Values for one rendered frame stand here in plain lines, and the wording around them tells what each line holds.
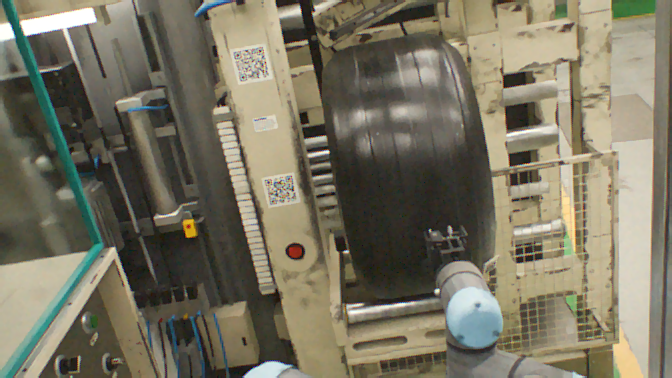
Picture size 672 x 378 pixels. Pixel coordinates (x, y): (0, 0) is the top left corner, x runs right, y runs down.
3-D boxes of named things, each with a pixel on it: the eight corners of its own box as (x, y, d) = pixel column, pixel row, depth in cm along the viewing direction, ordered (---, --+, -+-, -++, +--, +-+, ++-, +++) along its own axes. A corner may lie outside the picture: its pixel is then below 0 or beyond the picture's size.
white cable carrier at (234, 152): (261, 294, 152) (212, 109, 133) (263, 283, 156) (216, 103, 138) (279, 291, 151) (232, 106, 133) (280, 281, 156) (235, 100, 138)
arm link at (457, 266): (490, 309, 98) (439, 318, 98) (483, 296, 102) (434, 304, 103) (484, 266, 96) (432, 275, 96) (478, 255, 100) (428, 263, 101)
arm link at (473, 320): (451, 358, 88) (449, 303, 85) (439, 320, 98) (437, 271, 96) (506, 354, 87) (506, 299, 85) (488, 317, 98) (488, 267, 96)
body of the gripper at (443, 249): (463, 223, 111) (477, 248, 99) (469, 267, 113) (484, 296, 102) (421, 230, 111) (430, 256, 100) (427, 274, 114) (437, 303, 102)
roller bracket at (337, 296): (337, 348, 143) (329, 313, 139) (334, 263, 180) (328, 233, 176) (351, 346, 143) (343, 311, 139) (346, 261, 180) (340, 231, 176)
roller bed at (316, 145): (291, 238, 188) (270, 147, 177) (293, 217, 202) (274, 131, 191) (355, 227, 187) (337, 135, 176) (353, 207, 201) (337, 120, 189)
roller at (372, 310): (345, 328, 147) (342, 318, 143) (343, 311, 150) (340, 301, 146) (492, 305, 145) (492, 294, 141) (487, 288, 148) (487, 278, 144)
